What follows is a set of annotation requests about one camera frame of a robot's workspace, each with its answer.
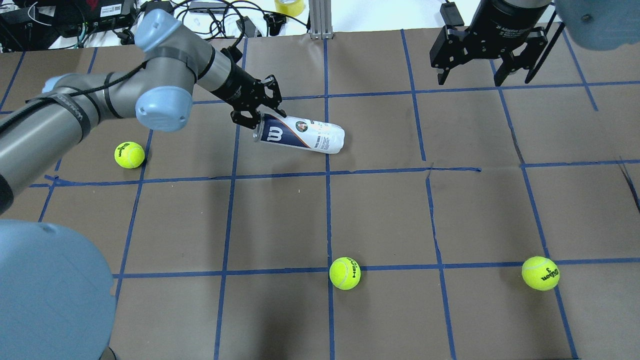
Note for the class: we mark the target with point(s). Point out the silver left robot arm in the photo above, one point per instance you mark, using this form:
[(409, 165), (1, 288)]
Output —
[(58, 291)]

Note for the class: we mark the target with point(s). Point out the yellow Head tennis ball centre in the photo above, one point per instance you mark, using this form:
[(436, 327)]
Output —
[(345, 273)]

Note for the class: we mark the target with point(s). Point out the clear Wilson tennis ball can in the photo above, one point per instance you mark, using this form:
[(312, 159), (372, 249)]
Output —
[(301, 133)]

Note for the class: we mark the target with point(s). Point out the black network switch box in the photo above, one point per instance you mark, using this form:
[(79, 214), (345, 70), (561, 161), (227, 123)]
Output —
[(106, 15)]

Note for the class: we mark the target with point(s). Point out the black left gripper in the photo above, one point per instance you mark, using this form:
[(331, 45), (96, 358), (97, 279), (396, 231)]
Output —
[(235, 84)]

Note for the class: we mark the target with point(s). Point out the yellow Wilson tennis ball front left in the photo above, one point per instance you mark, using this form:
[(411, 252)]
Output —
[(129, 155)]

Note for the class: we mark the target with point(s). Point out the yellow tape roll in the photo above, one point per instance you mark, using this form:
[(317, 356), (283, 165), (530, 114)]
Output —
[(292, 8)]

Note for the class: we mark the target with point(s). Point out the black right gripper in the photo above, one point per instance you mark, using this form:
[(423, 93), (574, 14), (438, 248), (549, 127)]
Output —
[(501, 22)]

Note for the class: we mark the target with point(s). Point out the small black adapter top right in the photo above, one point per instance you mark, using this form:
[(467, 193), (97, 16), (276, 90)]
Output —
[(450, 14)]

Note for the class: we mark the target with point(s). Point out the yellow tennis ball near base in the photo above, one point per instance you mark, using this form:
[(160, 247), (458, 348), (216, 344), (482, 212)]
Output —
[(540, 273)]

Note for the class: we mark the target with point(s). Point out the aluminium frame post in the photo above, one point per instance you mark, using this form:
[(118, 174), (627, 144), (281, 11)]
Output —
[(320, 17)]

